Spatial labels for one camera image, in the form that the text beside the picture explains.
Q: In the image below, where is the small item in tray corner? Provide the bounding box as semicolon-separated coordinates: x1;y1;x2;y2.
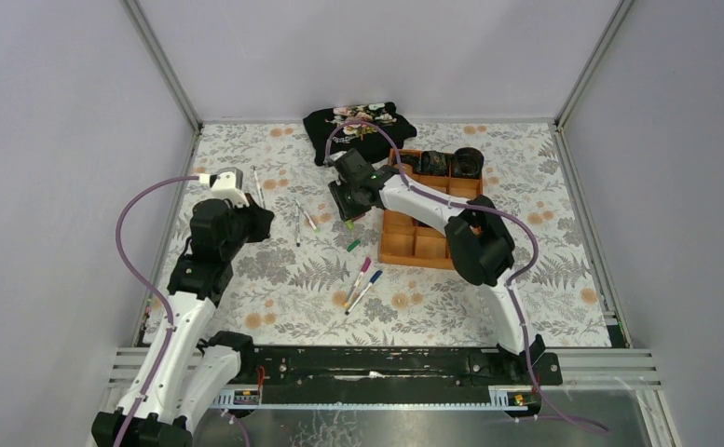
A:
389;154;420;174

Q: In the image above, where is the white pen blue cap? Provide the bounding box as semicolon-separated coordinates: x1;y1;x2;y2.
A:
345;270;383;316

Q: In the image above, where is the dark green pen cap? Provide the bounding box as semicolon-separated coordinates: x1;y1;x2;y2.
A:
346;239;361;252

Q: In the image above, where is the orange wooden compartment tray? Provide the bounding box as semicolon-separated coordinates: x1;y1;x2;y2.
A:
378;149;484;270

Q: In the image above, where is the rolled black belt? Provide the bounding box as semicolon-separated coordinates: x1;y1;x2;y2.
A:
450;147;485;180
416;151;453;177

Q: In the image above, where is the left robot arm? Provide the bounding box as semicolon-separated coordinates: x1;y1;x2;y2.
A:
91;197;275;446

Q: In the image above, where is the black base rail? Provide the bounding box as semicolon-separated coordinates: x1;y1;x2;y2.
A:
229;345;563;406

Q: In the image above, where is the rolled black belt top middle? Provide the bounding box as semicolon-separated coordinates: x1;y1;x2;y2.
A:
416;151;453;177

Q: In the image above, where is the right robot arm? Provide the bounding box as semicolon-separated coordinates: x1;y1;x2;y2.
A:
325;149;545;373

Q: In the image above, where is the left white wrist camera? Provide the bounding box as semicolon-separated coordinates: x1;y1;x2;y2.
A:
198;168;250;208

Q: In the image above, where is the floral patterned table mat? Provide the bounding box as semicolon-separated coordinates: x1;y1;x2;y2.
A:
142;122;613;348

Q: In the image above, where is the white pen magenta cap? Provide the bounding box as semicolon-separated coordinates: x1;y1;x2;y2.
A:
343;256;372;309

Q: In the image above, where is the white pen light green cap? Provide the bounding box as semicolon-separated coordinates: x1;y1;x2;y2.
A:
294;199;320;232

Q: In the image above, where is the black floral folded shirt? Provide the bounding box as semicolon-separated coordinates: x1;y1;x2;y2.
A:
303;102;417;166

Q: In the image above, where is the rolled black belt top right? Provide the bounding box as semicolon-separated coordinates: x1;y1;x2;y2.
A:
450;147;485;180

